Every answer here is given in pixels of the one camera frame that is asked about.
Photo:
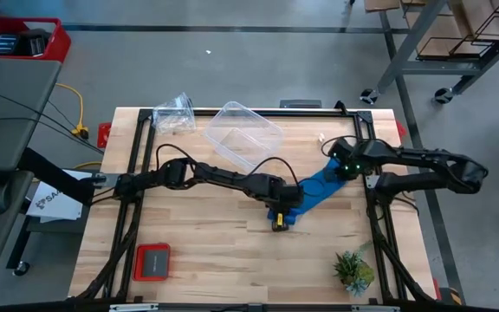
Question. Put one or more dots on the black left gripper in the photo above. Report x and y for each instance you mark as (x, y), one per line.
(286, 195)

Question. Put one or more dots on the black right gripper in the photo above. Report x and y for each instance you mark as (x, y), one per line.
(347, 156)

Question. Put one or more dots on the blue elastic bandage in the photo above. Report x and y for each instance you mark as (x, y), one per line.
(310, 203)

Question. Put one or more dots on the clear plastic container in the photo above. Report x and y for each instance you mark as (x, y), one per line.
(241, 130)

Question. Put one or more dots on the clear plastic bag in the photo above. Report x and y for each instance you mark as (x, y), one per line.
(173, 115)

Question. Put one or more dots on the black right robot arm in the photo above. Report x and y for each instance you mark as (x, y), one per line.
(427, 158)

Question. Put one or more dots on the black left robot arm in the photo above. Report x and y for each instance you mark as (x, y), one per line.
(223, 175)

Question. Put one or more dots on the small white tape roll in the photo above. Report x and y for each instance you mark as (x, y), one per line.
(321, 138)

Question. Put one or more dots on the grey metal mounting plate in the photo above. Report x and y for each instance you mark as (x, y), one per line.
(106, 180)
(372, 181)

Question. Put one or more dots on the grey box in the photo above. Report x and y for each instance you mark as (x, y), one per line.
(300, 104)

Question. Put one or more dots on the red table clamp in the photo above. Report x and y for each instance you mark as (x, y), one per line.
(436, 289)
(401, 130)
(104, 135)

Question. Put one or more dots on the small green succulent plant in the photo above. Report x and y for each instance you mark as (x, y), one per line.
(353, 271)

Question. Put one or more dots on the black overhead rig beam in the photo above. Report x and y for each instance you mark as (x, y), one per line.
(249, 307)

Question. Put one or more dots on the grey portable drive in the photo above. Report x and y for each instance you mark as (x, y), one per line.
(155, 263)

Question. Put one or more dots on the red square tray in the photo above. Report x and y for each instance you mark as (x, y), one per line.
(137, 262)

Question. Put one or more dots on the wooden table in background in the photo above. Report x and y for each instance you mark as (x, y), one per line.
(410, 43)

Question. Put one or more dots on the yellow black striped block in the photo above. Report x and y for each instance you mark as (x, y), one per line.
(452, 297)

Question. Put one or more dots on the flat brown cardboard piece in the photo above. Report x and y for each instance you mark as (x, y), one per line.
(381, 4)

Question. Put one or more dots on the brown cardboard box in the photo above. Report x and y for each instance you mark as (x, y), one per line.
(444, 26)

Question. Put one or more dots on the white printed paper sheet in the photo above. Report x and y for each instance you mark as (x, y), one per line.
(59, 203)

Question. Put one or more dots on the black desk support beam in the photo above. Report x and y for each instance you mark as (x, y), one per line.
(54, 175)

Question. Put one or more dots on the black desk caster wheel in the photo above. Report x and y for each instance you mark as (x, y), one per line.
(21, 269)

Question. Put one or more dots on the red plastic crate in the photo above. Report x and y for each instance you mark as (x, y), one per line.
(61, 43)

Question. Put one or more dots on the black device in crate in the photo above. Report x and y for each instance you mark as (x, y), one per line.
(3, 44)
(35, 43)

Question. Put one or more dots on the grey desk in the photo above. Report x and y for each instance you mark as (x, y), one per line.
(7, 86)

